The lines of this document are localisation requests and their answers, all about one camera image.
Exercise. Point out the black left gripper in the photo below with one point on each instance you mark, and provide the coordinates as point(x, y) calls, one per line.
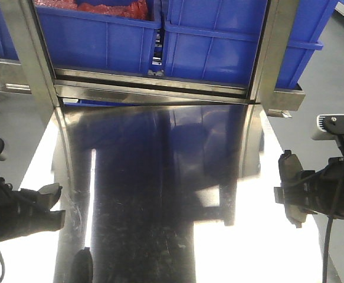
point(18, 211)

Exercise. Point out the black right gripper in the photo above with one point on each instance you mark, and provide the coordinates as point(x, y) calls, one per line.
point(322, 192)

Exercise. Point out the brake pad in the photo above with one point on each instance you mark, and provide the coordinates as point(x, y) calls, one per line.
point(49, 195)
point(290, 192)

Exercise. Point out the blue plastic bin right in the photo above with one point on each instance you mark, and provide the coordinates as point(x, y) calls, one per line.
point(217, 40)

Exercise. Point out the blue bin with red bags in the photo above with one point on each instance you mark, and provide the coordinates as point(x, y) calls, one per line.
point(97, 41)

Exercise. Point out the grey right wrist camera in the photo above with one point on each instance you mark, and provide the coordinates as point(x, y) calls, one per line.
point(328, 126)

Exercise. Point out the stainless steel rack frame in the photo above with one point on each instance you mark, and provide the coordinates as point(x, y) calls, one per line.
point(35, 73)

